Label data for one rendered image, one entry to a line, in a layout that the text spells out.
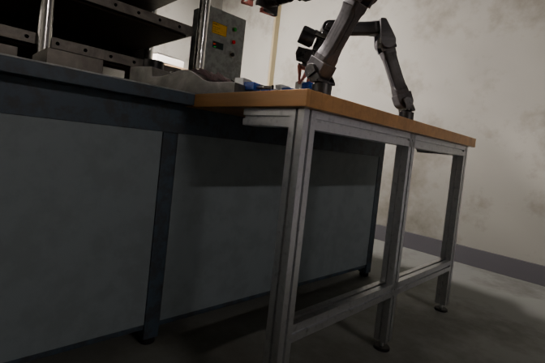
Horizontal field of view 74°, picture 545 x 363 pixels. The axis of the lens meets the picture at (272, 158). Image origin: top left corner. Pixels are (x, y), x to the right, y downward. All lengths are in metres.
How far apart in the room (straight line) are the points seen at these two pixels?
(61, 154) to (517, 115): 2.57
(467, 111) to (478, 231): 0.83
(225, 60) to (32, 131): 1.55
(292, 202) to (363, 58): 2.65
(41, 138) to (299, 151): 0.63
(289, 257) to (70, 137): 0.63
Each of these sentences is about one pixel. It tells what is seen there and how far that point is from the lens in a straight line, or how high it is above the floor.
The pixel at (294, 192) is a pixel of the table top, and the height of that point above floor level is 0.56.
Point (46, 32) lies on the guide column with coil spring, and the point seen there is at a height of 1.04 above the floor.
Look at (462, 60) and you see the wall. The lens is 3.03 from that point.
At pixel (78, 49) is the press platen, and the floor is 1.01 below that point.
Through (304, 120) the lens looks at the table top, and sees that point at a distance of 0.84.
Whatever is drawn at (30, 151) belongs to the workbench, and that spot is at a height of 0.59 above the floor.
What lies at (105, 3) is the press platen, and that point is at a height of 1.25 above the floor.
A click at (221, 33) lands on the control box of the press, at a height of 1.33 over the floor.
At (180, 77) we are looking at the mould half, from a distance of 1.34.
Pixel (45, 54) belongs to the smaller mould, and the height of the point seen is 0.85.
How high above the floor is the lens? 0.66
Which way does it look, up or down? 2 degrees down
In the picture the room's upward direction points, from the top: 6 degrees clockwise
